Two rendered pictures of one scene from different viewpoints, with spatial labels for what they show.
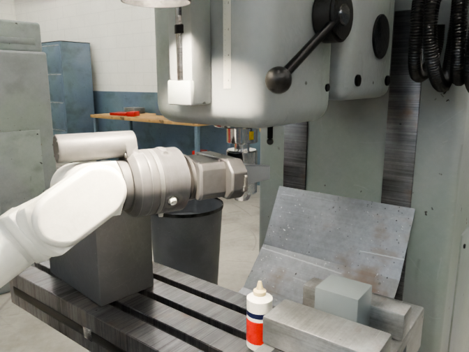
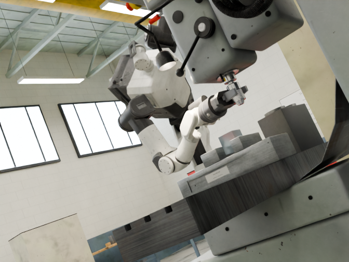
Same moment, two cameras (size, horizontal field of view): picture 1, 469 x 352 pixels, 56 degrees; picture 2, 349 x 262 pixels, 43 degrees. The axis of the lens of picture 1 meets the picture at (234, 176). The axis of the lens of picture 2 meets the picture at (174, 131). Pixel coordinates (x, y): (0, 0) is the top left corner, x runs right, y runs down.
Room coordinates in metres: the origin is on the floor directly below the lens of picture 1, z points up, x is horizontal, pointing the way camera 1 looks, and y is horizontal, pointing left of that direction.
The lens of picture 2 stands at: (0.30, -1.52, 0.94)
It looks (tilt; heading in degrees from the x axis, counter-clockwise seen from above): 10 degrees up; 86
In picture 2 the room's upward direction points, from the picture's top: 24 degrees counter-clockwise
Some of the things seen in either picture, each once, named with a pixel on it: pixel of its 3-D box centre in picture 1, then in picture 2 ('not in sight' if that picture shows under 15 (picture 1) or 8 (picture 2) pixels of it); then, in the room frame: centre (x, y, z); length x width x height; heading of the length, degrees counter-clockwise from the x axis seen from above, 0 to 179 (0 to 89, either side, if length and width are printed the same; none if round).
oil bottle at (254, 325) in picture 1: (259, 313); not in sight; (0.62, -0.04, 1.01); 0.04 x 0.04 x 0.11
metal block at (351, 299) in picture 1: (343, 306); (232, 142); (0.54, -0.15, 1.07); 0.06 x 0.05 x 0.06; 54
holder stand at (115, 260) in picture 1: (96, 234); (290, 131); (0.86, 0.28, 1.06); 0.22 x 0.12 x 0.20; 46
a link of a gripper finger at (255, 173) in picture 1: (252, 174); (229, 94); (0.62, -0.03, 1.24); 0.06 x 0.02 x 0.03; 123
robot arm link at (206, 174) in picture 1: (188, 179); (220, 104); (0.60, 0.07, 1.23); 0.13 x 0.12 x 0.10; 33
